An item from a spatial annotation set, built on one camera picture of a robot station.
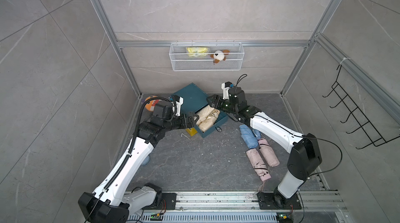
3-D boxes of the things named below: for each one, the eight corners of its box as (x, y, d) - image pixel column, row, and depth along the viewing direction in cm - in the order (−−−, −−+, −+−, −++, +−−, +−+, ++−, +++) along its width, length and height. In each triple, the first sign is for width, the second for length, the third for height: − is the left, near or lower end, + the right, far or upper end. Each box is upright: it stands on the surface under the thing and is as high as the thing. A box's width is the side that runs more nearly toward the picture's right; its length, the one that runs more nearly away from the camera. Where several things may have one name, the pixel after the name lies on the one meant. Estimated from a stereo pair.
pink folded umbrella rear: (269, 168, 86) (272, 165, 82) (255, 143, 96) (257, 139, 92) (277, 165, 87) (280, 162, 83) (262, 140, 97) (265, 137, 93)
